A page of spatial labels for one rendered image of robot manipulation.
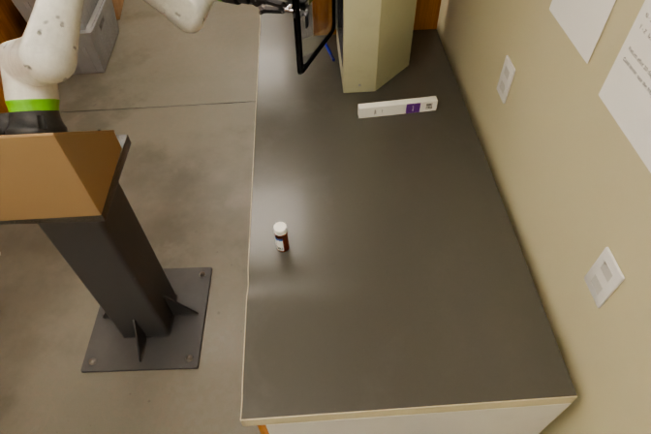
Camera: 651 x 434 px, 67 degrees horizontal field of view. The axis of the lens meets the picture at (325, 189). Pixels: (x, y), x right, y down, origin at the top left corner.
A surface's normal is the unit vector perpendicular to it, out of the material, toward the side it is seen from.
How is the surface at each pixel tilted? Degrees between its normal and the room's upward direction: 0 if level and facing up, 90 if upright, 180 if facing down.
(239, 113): 0
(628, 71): 90
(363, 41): 90
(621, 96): 90
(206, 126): 0
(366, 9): 90
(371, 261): 0
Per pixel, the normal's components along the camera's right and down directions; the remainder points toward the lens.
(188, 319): -0.02, -0.65
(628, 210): -1.00, 0.06
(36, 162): 0.05, 0.76
